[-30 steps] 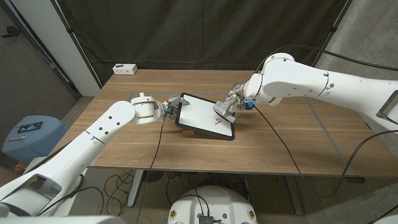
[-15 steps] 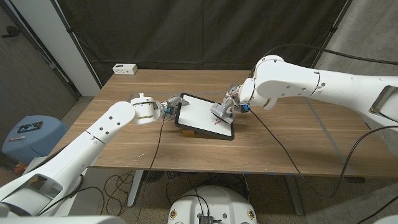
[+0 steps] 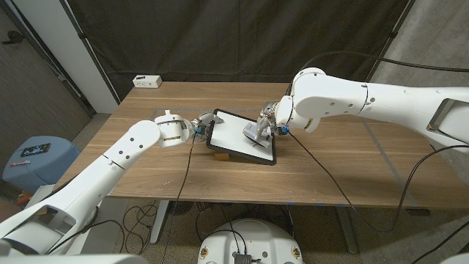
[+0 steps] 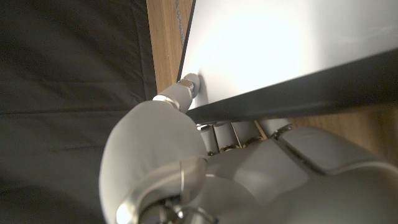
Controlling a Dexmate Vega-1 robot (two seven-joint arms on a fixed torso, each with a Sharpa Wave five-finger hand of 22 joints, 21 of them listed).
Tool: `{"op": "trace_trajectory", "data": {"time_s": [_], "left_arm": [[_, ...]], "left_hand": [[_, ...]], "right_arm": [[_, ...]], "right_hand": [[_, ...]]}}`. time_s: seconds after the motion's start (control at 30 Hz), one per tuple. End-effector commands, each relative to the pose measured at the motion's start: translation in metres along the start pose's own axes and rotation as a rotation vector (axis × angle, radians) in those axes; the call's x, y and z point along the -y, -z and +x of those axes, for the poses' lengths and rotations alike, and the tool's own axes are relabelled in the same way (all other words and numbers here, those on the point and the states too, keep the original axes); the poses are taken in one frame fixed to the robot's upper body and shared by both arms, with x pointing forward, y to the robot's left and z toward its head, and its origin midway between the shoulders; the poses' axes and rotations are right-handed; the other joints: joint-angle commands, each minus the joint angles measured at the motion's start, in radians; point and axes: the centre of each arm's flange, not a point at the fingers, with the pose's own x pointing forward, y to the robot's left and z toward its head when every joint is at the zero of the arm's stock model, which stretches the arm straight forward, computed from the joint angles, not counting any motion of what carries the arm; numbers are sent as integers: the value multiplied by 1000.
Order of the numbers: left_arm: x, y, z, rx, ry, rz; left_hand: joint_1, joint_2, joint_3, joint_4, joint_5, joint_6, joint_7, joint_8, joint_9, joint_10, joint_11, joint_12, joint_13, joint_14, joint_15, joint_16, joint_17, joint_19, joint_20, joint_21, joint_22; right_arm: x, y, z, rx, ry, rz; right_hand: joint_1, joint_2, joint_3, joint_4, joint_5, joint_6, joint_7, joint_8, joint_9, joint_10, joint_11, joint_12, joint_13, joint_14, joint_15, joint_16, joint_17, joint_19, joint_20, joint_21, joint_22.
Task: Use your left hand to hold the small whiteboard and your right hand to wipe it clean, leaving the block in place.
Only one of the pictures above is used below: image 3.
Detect white power strip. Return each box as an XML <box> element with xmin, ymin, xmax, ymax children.
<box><xmin>132</xmin><ymin>74</ymin><xmax>163</xmax><ymax>89</ymax></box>

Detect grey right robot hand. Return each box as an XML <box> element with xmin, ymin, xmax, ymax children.
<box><xmin>252</xmin><ymin>101</ymin><xmax>290</xmax><ymax>142</ymax></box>

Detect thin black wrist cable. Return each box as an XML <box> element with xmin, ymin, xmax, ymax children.
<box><xmin>287</xmin><ymin>131</ymin><xmax>469</xmax><ymax>235</ymax></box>
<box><xmin>159</xmin><ymin>131</ymin><xmax>196</xmax><ymax>264</ymax></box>

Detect black torso cable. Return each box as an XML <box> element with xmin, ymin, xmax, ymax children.
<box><xmin>195</xmin><ymin>202</ymin><xmax>250</xmax><ymax>257</ymax></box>

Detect white robot torso base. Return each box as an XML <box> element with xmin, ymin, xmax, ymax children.
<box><xmin>196</xmin><ymin>218</ymin><xmax>305</xmax><ymax>264</ymax></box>

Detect blue-grey stool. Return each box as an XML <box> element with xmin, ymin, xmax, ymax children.
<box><xmin>1</xmin><ymin>136</ymin><xmax>82</xmax><ymax>195</ymax></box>

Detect grey table leg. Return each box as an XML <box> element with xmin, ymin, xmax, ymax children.
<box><xmin>335</xmin><ymin>205</ymin><xmax>359</xmax><ymax>254</ymax></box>

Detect black floor cable tangle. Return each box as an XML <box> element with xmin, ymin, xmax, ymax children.
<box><xmin>120</xmin><ymin>201</ymin><xmax>158</xmax><ymax>256</ymax></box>

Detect black backdrop curtain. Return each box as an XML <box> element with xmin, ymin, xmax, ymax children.
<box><xmin>60</xmin><ymin>0</ymin><xmax>417</xmax><ymax>102</ymax></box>

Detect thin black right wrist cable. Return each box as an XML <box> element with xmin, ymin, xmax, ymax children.
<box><xmin>287</xmin><ymin>131</ymin><xmax>469</xmax><ymax>235</ymax></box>

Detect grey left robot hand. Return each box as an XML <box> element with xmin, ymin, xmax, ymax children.
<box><xmin>189</xmin><ymin>111</ymin><xmax>224</xmax><ymax>143</ymax></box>

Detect grey whiteboard eraser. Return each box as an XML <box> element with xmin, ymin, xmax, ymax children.
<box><xmin>242</xmin><ymin>122</ymin><xmax>273</xmax><ymax>149</ymax></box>

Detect thin black shoulder cable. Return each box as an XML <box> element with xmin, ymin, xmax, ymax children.
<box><xmin>410</xmin><ymin>219</ymin><xmax>469</xmax><ymax>264</ymax></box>

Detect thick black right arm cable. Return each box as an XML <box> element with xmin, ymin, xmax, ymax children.
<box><xmin>284</xmin><ymin>50</ymin><xmax>469</xmax><ymax>96</ymax></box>

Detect thin black left wrist cable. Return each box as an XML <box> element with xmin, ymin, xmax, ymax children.
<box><xmin>159</xmin><ymin>131</ymin><xmax>196</xmax><ymax>264</ymax></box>

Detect black phone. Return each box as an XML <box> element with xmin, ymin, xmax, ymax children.
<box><xmin>20</xmin><ymin>142</ymin><xmax>52</xmax><ymax>158</ymax></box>

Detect black backdrop stand pole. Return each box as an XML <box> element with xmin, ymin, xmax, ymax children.
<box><xmin>60</xmin><ymin>0</ymin><xmax>121</xmax><ymax>103</ymax></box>
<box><xmin>365</xmin><ymin>0</ymin><xmax>417</xmax><ymax>84</ymax></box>

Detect black round floor object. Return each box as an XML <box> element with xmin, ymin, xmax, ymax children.
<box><xmin>169</xmin><ymin>200</ymin><xmax>194</xmax><ymax>217</ymax></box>

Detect black door handle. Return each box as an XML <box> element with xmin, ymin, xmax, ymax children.
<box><xmin>1</xmin><ymin>30</ymin><xmax>25</xmax><ymax>45</ymax></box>

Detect small black-framed whiteboard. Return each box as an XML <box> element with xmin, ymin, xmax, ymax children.
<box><xmin>205</xmin><ymin>108</ymin><xmax>277</xmax><ymax>166</ymax></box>

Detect white table leg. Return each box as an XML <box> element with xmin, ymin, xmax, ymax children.
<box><xmin>149</xmin><ymin>199</ymin><xmax>170</xmax><ymax>246</ymax></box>

